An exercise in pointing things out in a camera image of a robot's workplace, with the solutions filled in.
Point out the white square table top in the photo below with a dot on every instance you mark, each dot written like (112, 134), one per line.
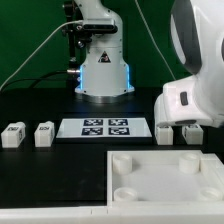
(167, 176)

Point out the white fiducial marker plate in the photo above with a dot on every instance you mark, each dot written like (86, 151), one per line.
(103, 128)

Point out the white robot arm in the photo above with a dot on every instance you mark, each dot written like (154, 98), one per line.
(197, 31)

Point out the black camera stand pole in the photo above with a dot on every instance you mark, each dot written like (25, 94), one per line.
(70, 8)

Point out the white L-shaped obstacle fence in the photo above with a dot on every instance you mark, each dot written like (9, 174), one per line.
(134, 213)

